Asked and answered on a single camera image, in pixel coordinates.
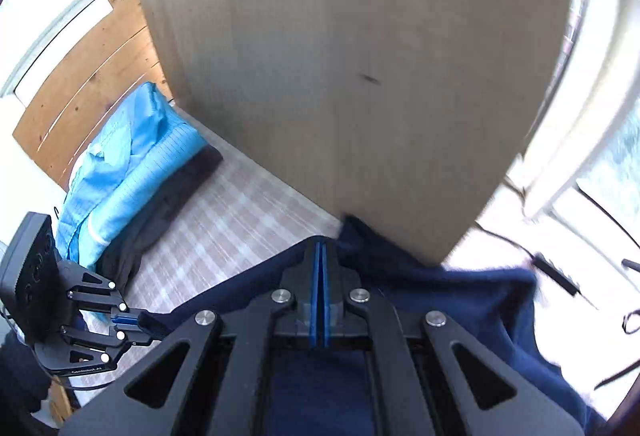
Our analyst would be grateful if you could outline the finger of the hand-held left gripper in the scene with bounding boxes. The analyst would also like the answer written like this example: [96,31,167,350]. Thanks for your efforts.
[62,262,168,336]
[35,321,161,374]

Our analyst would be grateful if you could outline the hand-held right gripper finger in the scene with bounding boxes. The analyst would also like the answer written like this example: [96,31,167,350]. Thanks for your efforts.
[59,238,321,436]
[320,238,583,436]

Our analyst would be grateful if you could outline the navy blue pants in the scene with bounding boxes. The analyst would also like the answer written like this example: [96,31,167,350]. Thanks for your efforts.
[170,213,608,436]

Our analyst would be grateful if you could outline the person's left forearm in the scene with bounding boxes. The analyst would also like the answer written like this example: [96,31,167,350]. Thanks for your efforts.
[0,331,51,412]

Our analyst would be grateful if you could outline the pink plaid blanket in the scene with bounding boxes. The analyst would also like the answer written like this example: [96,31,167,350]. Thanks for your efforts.
[80,108,346,317]

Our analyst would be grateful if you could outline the dark grey folded garment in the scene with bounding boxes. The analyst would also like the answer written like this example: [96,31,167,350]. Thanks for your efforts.
[97,147,224,297]

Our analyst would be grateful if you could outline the light blue folded garment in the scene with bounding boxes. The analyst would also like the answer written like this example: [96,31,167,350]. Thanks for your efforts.
[55,82,208,272]

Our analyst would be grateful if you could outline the pine wood panel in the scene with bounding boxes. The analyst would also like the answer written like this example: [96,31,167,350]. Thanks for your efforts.
[12,0,173,189]

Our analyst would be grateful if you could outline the large grey-brown wooden board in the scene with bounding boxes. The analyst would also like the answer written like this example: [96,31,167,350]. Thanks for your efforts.
[122,0,573,267]

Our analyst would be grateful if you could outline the black ring light cable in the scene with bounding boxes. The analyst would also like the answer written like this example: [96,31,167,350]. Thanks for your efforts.
[470,186,640,392]

